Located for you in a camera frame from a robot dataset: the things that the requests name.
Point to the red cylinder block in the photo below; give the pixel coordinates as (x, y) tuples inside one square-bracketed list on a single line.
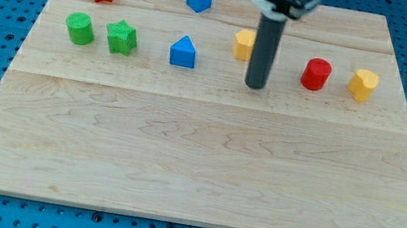
[(316, 74)]

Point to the wooden board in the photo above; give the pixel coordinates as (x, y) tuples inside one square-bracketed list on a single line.
[(135, 135)]

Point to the blue triangle block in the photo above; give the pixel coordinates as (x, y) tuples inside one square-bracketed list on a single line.
[(183, 53)]

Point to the yellow hexagon block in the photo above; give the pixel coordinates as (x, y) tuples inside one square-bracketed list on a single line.
[(243, 44)]

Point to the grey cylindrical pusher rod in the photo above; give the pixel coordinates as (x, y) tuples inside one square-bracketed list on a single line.
[(269, 33)]

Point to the green star block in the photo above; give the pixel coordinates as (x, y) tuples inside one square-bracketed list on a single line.
[(121, 37)]

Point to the green cylinder block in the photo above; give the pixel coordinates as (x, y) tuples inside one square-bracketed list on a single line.
[(79, 26)]

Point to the yellow heart block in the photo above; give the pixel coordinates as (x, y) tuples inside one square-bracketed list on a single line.
[(362, 84)]

